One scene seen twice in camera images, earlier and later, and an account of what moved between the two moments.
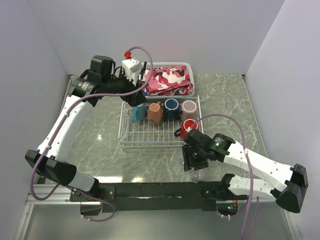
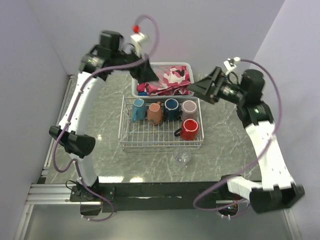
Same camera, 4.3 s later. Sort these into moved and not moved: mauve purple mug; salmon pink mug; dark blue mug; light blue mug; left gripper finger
Moved: left gripper finger
Not moved: light blue mug; salmon pink mug; mauve purple mug; dark blue mug
